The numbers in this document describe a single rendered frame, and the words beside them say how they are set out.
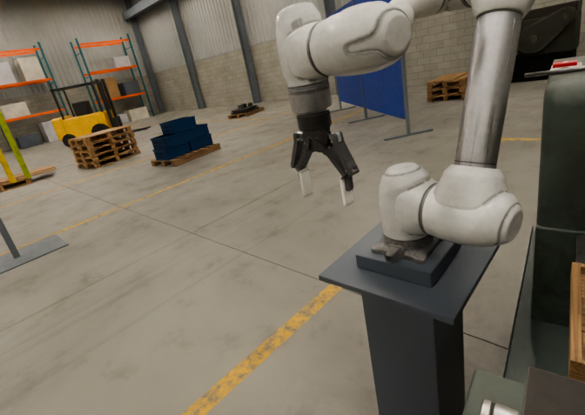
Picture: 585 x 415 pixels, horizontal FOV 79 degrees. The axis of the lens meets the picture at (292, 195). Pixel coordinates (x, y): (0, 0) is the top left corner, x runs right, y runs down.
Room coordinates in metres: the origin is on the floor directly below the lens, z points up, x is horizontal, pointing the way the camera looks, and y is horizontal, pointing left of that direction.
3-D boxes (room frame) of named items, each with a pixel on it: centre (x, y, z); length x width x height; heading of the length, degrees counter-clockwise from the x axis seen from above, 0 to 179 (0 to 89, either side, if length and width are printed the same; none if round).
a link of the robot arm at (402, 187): (1.01, -0.35, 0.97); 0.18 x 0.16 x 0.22; 34
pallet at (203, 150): (7.42, 2.00, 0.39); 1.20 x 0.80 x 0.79; 140
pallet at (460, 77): (8.28, -4.17, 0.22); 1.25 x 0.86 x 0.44; 135
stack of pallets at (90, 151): (8.95, 4.29, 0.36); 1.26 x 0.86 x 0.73; 144
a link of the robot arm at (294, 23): (0.79, -0.09, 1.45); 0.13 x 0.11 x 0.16; 34
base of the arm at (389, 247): (1.00, -0.33, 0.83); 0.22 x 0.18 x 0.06; 134
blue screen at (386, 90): (7.54, -1.87, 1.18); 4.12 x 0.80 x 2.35; 4
